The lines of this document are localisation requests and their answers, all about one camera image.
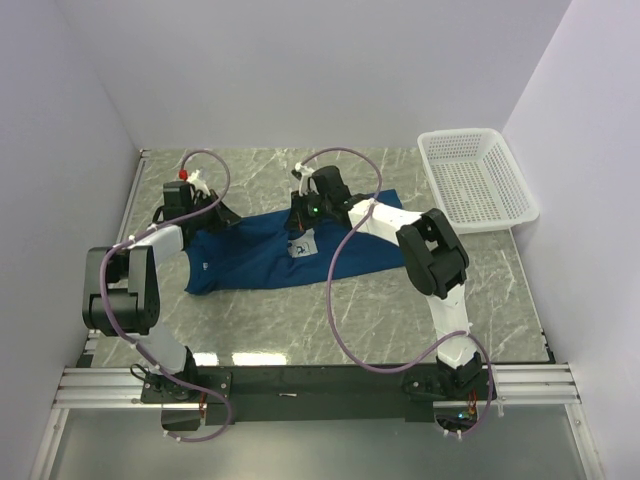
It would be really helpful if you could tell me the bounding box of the blue cartoon print t-shirt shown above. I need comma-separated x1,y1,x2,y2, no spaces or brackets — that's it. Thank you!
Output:
185,210,404,295

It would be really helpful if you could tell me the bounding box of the white plastic perforated basket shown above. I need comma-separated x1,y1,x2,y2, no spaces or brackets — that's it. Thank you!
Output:
417,128,539,234

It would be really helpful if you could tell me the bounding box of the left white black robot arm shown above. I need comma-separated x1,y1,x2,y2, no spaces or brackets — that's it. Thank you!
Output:
82,180,242,402

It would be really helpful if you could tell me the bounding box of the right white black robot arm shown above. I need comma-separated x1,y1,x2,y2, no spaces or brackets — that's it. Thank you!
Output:
287,163,482,399

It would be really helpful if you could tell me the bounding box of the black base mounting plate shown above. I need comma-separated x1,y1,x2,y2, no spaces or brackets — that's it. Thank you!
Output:
140,363,496,432

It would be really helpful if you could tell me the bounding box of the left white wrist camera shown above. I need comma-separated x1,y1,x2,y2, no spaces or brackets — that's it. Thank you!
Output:
178,169,211,196

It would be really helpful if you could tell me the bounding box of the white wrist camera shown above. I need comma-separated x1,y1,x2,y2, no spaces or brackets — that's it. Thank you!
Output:
291,162,315,196
178,169,211,196

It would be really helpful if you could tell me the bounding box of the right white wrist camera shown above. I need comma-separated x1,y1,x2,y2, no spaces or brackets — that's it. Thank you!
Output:
291,162,315,196

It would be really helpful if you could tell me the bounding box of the aluminium frame rail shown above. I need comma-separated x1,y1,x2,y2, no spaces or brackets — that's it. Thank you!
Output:
493,364,581,405

